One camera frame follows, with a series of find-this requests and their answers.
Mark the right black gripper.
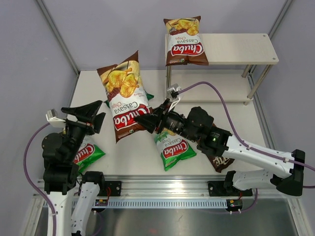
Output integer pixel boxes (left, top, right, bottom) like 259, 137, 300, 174
135, 98, 198, 142

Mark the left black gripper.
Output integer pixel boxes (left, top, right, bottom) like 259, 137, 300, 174
62, 100, 106, 162

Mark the brown Chuba bag back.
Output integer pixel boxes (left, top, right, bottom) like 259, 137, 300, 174
96, 52, 152, 142

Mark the brown chuba bag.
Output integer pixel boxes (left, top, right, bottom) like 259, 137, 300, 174
96, 52, 152, 142
163, 16, 209, 66

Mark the brown Kettle chips bag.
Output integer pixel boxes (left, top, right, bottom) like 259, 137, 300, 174
205, 122, 236, 174

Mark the brown Chuba bag front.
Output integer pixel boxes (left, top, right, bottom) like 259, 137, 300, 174
163, 16, 209, 66

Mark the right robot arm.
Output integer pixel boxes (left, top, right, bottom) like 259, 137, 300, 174
135, 99, 305, 197

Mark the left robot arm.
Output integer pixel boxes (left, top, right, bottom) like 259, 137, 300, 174
41, 100, 106, 236

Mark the dark green Real chips bag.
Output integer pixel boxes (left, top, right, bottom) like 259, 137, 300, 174
104, 91, 154, 108

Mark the white two-tier shelf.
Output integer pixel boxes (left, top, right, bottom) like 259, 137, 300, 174
166, 33, 279, 105

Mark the green Chuba bag centre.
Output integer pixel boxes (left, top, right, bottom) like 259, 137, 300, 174
154, 130, 197, 171

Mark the green chuba bag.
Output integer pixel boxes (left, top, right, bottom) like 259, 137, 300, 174
154, 130, 197, 171
73, 136, 106, 176

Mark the green Chuba bag left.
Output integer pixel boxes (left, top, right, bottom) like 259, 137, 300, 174
73, 136, 106, 176

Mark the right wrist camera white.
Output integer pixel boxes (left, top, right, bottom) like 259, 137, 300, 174
166, 84, 183, 111

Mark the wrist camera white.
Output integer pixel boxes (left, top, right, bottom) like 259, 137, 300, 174
166, 84, 183, 111
46, 109, 65, 128

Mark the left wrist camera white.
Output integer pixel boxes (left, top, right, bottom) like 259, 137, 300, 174
46, 109, 65, 128

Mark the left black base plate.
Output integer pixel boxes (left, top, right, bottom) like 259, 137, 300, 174
98, 181, 122, 197

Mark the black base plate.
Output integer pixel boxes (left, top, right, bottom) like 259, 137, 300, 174
208, 180, 253, 197
98, 181, 122, 197

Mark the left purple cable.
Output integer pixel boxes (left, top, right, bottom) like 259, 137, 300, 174
24, 122, 59, 236

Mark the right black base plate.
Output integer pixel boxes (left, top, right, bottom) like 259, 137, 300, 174
208, 180, 253, 197

